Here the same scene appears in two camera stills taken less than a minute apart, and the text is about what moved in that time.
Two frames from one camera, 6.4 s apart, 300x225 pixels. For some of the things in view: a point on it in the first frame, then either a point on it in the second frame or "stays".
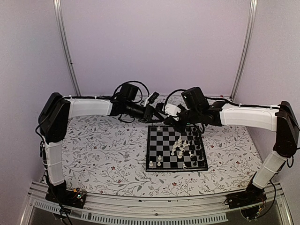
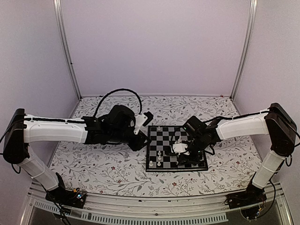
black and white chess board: [168, 150] stays
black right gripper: [170, 120] → [195, 160]
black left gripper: [147, 116] → [138, 145]
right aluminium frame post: [253, 12] stays
